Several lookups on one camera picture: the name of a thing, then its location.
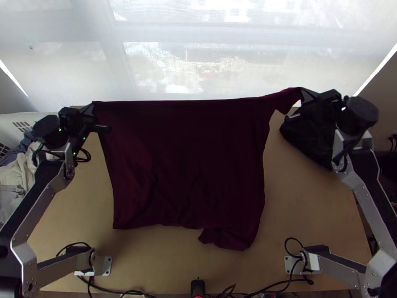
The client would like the heap of clothes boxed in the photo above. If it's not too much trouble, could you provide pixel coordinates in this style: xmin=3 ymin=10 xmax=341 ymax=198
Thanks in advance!
xmin=0 ymin=136 xmax=42 ymax=224

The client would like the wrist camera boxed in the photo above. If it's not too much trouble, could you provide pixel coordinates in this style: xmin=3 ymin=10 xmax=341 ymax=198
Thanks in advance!
xmin=58 ymin=106 xmax=78 ymax=125
xmin=322 ymin=89 xmax=342 ymax=102

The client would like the white laundry basket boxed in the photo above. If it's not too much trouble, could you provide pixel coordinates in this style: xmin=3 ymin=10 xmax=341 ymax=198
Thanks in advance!
xmin=0 ymin=111 xmax=60 ymax=224

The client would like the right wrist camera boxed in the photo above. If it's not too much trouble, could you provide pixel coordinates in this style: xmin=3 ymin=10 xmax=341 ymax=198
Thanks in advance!
xmin=322 ymin=89 xmax=342 ymax=102

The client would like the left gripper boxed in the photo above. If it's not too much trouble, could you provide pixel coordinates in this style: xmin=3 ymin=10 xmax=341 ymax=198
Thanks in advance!
xmin=72 ymin=101 xmax=112 ymax=137

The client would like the dark garment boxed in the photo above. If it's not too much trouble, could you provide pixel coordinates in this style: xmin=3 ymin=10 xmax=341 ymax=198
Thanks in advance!
xmin=279 ymin=105 xmax=339 ymax=171

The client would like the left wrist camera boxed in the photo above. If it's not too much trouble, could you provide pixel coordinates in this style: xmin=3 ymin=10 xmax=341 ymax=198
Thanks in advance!
xmin=58 ymin=106 xmax=78 ymax=125

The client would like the dark t-shirt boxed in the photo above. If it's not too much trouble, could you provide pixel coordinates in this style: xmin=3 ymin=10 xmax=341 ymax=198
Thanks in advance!
xmin=92 ymin=87 xmax=303 ymax=251

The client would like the black cable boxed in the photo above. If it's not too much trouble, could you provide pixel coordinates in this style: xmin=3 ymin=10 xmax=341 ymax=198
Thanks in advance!
xmin=214 ymin=277 xmax=299 ymax=298
xmin=74 ymin=147 xmax=93 ymax=164
xmin=284 ymin=237 xmax=315 ymax=285
xmin=55 ymin=242 xmax=94 ymax=259

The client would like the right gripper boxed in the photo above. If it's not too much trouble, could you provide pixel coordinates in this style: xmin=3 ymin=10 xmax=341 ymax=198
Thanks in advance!
xmin=286 ymin=87 xmax=341 ymax=121

